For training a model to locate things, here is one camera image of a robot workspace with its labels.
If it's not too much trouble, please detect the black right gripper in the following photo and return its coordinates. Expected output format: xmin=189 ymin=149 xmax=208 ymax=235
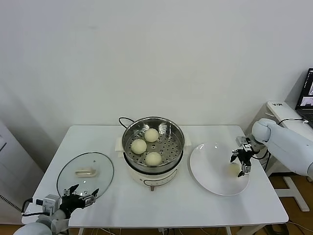
xmin=229 ymin=146 xmax=254 ymax=178

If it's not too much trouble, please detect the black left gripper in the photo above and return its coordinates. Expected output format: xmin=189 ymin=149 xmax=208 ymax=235
xmin=60 ymin=184 xmax=100 ymax=216

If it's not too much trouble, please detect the white steamed baozi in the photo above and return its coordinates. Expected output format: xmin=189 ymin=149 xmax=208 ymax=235
xmin=144 ymin=128 xmax=159 ymax=143
xmin=226 ymin=163 xmax=242 ymax=177
xmin=145 ymin=151 xmax=162 ymax=167
xmin=131 ymin=139 xmax=148 ymax=155

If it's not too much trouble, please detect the glass pot lid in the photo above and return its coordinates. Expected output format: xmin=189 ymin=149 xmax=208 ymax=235
xmin=56 ymin=151 xmax=115 ymax=203

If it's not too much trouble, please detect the steel steamer basket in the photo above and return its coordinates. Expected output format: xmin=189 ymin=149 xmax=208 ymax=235
xmin=121 ymin=117 xmax=185 ymax=168

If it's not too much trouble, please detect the white round plate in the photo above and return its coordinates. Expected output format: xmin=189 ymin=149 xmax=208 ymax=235
xmin=189 ymin=142 xmax=250 ymax=196

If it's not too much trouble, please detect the white side desk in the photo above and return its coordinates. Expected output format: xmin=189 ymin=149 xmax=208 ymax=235
xmin=244 ymin=100 xmax=313 ymax=212

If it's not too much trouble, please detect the white cabinet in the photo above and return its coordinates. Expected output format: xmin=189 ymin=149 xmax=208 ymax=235
xmin=0 ymin=119 xmax=46 ymax=232

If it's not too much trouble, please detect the cream electric cooker base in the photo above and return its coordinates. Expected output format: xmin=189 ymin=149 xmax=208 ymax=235
xmin=114 ymin=132 xmax=192 ymax=192

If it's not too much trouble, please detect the black laptop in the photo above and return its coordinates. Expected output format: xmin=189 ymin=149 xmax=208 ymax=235
xmin=294 ymin=68 xmax=313 ymax=129

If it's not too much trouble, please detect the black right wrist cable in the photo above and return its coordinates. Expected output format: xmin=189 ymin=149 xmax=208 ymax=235
xmin=253 ymin=144 xmax=271 ymax=161

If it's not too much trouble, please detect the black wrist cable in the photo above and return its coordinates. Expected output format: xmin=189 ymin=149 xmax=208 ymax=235
xmin=22 ymin=198 xmax=40 ymax=217
xmin=253 ymin=144 xmax=271 ymax=161

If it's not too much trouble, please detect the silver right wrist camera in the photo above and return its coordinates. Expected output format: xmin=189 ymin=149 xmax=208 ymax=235
xmin=235 ymin=136 xmax=254 ymax=149

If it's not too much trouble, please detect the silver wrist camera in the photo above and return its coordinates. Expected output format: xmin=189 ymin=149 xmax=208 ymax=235
xmin=235 ymin=136 xmax=254 ymax=149
xmin=35 ymin=194 xmax=61 ymax=215

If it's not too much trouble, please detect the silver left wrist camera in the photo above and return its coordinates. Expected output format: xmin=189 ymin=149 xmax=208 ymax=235
xmin=35 ymin=194 xmax=61 ymax=215

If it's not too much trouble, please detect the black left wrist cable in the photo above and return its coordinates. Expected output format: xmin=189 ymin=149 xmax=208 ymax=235
xmin=22 ymin=198 xmax=40 ymax=217

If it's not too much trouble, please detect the black laptop charger cable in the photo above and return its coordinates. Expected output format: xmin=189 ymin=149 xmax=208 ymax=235
xmin=278 ymin=118 xmax=308 ymax=128

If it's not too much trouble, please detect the black cooker power cable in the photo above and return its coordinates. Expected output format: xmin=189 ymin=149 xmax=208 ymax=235
xmin=118 ymin=117 xmax=134 ymax=129

